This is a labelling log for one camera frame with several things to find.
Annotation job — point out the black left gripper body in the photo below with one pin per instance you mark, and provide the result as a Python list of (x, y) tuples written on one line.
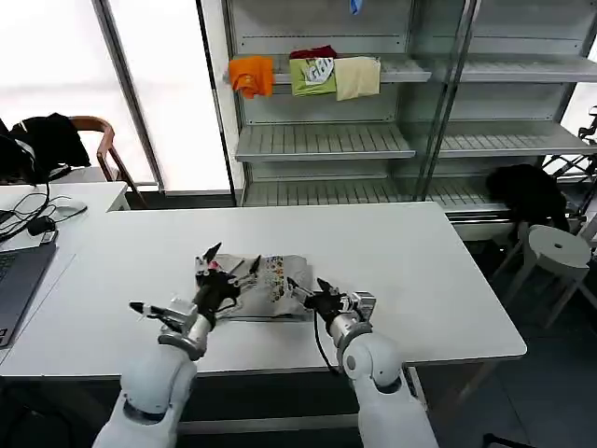
[(215, 289)]

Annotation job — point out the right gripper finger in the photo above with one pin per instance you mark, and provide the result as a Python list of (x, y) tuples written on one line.
[(329, 289), (299, 293)]

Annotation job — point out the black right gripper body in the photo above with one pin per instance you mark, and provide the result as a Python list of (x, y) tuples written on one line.
[(326, 305)]

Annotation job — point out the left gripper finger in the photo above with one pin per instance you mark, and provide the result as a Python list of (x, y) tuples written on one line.
[(249, 278), (205, 263)]

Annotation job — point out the grey printed t-shirt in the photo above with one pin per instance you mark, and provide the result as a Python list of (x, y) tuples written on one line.
[(277, 289)]

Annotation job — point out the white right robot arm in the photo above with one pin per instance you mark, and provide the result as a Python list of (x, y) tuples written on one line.
[(378, 373)]

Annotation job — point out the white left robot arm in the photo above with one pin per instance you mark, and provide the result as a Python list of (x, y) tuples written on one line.
[(154, 382)]

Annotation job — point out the white computer mouse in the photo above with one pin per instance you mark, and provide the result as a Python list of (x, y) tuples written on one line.
[(70, 208)]

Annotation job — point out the grey shelf rack with clothes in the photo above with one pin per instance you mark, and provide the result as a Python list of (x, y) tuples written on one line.
[(326, 140)]

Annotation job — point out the brown wooden chair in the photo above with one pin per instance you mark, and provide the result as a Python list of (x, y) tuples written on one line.
[(106, 140)]

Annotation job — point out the black power adapter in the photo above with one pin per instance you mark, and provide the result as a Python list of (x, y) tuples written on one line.
[(39, 226)]

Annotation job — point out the dark grey laptop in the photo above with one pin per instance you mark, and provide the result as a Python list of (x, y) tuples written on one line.
[(18, 284)]

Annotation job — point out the black jacket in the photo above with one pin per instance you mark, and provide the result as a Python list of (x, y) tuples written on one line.
[(49, 140)]

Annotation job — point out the black garment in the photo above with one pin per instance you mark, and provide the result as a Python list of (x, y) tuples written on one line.
[(527, 190)]

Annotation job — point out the white round stool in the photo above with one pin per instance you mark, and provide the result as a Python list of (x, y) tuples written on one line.
[(557, 252)]

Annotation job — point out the empty grey shelf rack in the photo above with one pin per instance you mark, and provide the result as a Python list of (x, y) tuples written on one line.
[(503, 93)]

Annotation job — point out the black folding stand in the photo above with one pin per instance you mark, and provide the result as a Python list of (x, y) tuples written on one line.
[(578, 163)]

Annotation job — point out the grey window frame post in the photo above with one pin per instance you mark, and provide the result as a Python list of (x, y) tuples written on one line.
[(130, 98)]

